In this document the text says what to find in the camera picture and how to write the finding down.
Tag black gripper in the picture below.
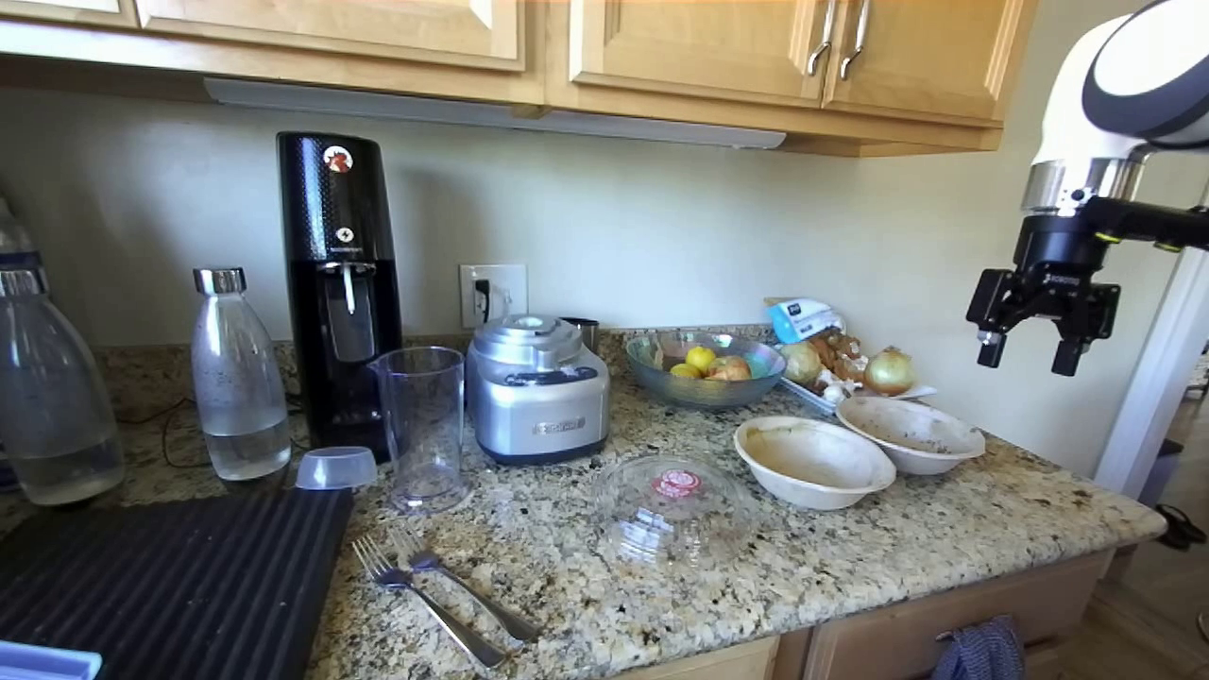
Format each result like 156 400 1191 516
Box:
963 210 1124 376

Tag beige ceramic bowl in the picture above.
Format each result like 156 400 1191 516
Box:
733 413 898 515

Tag large yellow onion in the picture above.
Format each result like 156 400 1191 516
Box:
862 342 917 395

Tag beige paper bowl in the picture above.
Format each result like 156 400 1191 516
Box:
833 393 991 478

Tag brown onion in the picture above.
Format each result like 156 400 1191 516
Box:
811 330 871 386

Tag blue and white bag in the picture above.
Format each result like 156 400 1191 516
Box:
765 293 845 349

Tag white rectangular plate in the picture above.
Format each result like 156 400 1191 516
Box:
779 369 942 422

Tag small yellow onion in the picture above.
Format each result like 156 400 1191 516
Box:
782 341 827 389

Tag wooden upper cabinet door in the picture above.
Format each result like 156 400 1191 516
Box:
827 0 1032 133
133 0 527 74
566 0 841 112

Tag grey blue hanging towel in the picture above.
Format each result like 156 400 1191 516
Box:
932 614 1032 680

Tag clear glass fruit bowl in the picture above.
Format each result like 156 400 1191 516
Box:
619 325 788 413

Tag wooden drawer front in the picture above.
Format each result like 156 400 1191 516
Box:
804 545 1118 680

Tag clear plastic lidded container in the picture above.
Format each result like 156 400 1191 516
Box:
595 448 763 569

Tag clear drinking glass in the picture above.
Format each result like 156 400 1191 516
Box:
367 342 472 510

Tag silver fork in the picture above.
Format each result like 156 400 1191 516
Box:
349 531 503 673

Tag black soda maker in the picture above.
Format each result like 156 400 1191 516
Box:
277 129 407 464

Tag pale blue plastic lid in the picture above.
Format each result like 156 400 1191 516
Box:
292 442 383 496

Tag small clear bottle silver cap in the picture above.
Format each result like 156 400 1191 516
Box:
187 263 293 483

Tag black ribbed drying mat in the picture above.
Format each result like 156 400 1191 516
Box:
0 488 355 680

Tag large clear bottle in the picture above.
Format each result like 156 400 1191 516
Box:
0 248 127 510

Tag white stand post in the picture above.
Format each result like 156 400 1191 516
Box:
1093 242 1209 501

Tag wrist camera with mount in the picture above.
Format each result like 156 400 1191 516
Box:
1080 191 1209 253

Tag silver cabinet handle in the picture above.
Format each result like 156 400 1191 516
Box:
840 0 875 82
804 0 841 82

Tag white wall outlet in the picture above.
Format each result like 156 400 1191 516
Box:
456 259 527 335

